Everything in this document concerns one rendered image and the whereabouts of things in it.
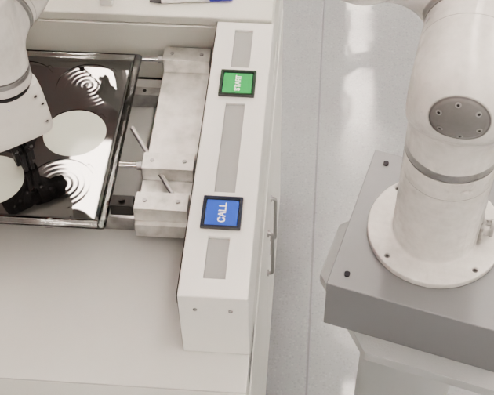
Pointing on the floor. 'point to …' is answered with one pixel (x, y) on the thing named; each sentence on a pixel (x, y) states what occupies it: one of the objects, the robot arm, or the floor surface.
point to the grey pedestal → (413, 361)
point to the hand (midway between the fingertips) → (23, 156)
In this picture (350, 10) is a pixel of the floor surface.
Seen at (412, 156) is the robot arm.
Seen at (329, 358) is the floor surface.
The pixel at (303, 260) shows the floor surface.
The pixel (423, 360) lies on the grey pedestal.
